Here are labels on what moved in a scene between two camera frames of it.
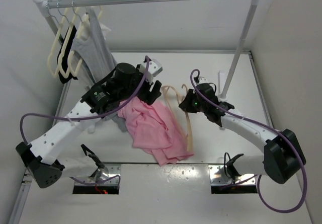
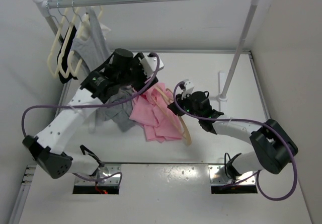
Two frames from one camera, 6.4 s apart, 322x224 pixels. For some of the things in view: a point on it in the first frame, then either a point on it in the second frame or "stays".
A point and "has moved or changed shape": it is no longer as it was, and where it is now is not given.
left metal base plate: (109, 175) stays
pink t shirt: (152, 129) has moved or changed shape
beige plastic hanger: (187, 118) has moved or changed shape
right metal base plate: (217, 177) stays
